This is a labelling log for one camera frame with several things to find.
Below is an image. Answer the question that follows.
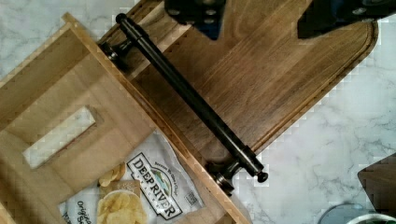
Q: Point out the dark wooden cutting board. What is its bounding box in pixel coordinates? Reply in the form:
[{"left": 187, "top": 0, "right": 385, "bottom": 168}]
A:
[{"left": 127, "top": 0, "right": 378, "bottom": 152}]

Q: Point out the glass french press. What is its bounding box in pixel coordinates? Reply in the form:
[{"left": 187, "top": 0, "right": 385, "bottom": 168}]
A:
[{"left": 318, "top": 203, "right": 396, "bottom": 224}]

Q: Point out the brown wooden toast slice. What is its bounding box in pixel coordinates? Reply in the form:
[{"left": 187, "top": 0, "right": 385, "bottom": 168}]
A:
[{"left": 358, "top": 154, "right": 396, "bottom": 217}]

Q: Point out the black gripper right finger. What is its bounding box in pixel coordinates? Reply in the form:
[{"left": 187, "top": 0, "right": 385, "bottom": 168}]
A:
[{"left": 297, "top": 0, "right": 396, "bottom": 39}]

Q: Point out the light wooden drawer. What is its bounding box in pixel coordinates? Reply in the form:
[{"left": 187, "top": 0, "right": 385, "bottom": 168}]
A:
[{"left": 1, "top": 13, "right": 249, "bottom": 224}]

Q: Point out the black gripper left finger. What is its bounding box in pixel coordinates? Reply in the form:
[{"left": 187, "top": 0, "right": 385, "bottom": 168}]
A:
[{"left": 163, "top": 0, "right": 227, "bottom": 40}]

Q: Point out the Deep River chips bag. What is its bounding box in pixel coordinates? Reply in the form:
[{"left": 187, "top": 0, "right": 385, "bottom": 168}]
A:
[{"left": 59, "top": 131, "right": 205, "bottom": 224}]

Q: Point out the black metal drawer handle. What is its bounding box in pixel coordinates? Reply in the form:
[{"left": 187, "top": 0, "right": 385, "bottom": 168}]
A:
[{"left": 100, "top": 13, "right": 269, "bottom": 196}]

